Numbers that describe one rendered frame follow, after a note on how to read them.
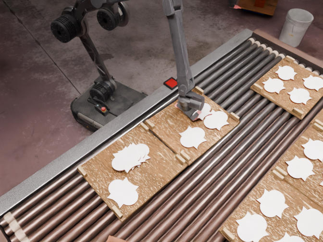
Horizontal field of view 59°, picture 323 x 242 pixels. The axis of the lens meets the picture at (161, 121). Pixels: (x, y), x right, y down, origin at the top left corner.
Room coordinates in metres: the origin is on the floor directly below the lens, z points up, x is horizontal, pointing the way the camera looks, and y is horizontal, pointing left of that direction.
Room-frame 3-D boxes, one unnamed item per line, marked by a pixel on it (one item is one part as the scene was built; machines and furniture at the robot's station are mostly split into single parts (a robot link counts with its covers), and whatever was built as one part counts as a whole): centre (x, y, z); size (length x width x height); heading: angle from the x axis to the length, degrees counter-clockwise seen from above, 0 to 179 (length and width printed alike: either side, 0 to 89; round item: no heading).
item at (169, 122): (0.98, -0.17, 0.93); 0.41 x 0.35 x 0.02; 134
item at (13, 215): (1.10, 0.01, 0.90); 1.95 x 0.05 x 0.05; 137
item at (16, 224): (1.07, -0.03, 0.90); 1.95 x 0.05 x 0.05; 137
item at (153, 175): (0.68, 0.13, 0.93); 0.41 x 0.35 x 0.02; 135
